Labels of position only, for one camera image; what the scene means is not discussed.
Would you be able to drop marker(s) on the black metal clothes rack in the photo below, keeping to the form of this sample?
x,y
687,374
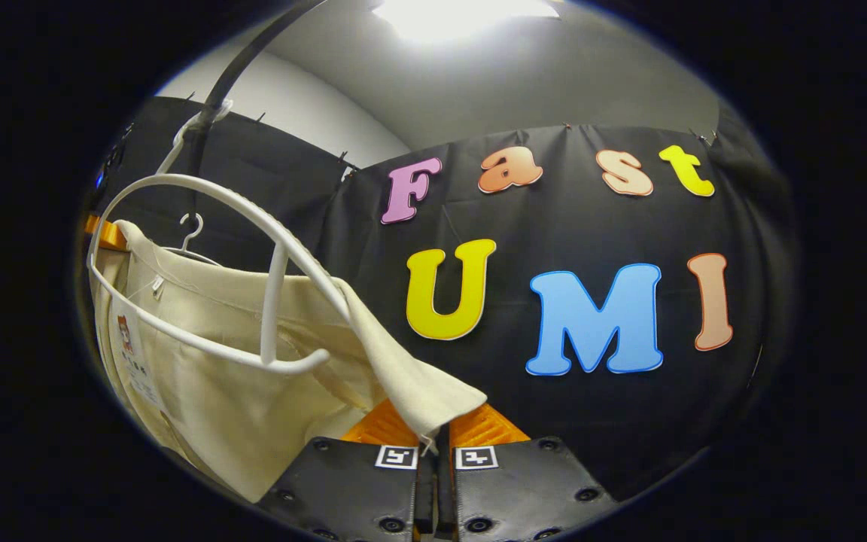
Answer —
x,y
230,68

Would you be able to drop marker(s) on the black backdrop cloth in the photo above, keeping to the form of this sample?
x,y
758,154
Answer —
x,y
591,421

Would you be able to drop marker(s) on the white plastic clothes hanger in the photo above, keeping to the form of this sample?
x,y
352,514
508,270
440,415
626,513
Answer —
x,y
272,301
191,226

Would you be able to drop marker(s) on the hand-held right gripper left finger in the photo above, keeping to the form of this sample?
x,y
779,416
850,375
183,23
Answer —
x,y
351,489

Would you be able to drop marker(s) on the cream shirt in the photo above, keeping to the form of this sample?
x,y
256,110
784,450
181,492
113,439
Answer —
x,y
253,406

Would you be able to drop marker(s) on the white paper garment tag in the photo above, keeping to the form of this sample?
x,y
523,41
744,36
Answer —
x,y
136,369

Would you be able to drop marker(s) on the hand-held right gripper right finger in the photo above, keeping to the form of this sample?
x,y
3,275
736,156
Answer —
x,y
524,489

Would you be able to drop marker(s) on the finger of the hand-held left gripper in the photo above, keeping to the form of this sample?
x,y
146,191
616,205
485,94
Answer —
x,y
108,235

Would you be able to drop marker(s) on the large ceiling light panel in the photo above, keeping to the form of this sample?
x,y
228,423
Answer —
x,y
463,16

